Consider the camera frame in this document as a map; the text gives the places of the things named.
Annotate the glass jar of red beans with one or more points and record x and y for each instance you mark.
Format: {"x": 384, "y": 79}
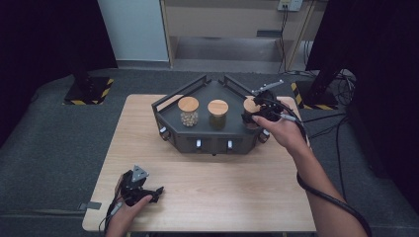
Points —
{"x": 249, "y": 106}

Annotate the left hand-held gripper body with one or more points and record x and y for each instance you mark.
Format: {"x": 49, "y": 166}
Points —
{"x": 133, "y": 189}

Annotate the glass jar of pale beans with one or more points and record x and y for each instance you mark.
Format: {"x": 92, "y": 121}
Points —
{"x": 188, "y": 104}

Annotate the person's right hand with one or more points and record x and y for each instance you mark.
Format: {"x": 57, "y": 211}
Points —
{"x": 286, "y": 133}

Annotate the grey table bracket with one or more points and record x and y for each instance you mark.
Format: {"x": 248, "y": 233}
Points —
{"x": 89, "y": 205}

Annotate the glass jar of green beans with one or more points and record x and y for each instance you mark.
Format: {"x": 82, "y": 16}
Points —
{"x": 217, "y": 107}

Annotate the black corner shelf rack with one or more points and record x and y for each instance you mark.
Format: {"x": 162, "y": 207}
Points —
{"x": 204, "y": 135}

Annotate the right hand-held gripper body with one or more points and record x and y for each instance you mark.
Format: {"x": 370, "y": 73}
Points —
{"x": 270, "y": 107}

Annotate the white power outlet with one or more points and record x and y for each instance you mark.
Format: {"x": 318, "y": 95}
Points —
{"x": 290, "y": 5}

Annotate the person's left hand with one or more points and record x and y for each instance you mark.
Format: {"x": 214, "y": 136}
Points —
{"x": 125, "y": 215}

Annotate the black stand with striped base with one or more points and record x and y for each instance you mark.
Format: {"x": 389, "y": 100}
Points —
{"x": 89, "y": 90}
{"x": 316, "y": 95}

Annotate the dark curtain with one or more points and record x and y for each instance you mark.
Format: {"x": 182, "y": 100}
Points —
{"x": 385, "y": 65}
{"x": 42, "y": 39}

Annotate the white wall panel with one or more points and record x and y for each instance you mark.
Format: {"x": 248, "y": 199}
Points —
{"x": 135, "y": 29}

